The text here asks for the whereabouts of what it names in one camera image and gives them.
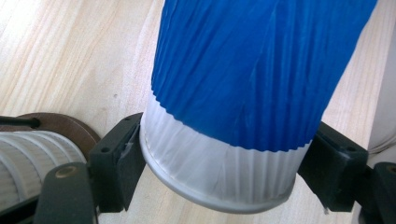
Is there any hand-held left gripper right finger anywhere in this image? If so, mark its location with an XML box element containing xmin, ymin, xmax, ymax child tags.
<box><xmin>296</xmin><ymin>120</ymin><xmax>370</xmax><ymax>213</ymax></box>

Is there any blue and white paper cup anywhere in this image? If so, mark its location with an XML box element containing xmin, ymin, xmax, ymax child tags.
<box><xmin>138</xmin><ymin>0</ymin><xmax>379</xmax><ymax>216</ymax></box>
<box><xmin>367</xmin><ymin>27</ymin><xmax>396</xmax><ymax>155</ymax></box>

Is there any stack of white paper cups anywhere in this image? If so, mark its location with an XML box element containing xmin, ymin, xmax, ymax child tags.
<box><xmin>0</xmin><ymin>130</ymin><xmax>88</xmax><ymax>213</ymax></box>

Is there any black wire cup holder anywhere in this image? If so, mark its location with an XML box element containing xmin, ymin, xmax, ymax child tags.
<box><xmin>0</xmin><ymin>111</ymin><xmax>102</xmax><ymax>163</ymax></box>

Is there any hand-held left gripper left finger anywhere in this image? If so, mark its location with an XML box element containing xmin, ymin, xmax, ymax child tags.
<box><xmin>88</xmin><ymin>112</ymin><xmax>148</xmax><ymax>215</ymax></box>

